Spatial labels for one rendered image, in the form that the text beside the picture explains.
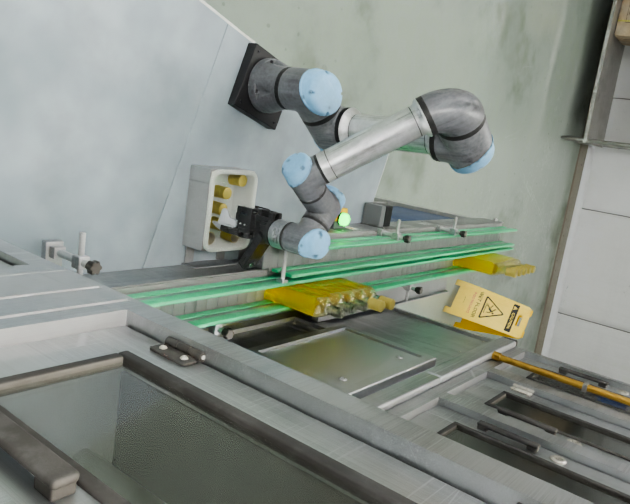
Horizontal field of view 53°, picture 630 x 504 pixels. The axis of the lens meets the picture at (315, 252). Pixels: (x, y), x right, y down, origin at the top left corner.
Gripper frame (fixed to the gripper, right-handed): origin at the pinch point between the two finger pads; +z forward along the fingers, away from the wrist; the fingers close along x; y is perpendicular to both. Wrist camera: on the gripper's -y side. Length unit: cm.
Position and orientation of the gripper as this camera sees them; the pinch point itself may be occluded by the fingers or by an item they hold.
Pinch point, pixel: (221, 225)
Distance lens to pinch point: 178.5
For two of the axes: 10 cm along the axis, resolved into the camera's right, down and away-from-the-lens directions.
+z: -7.8, -2.3, 5.8
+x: -6.1, 0.5, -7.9
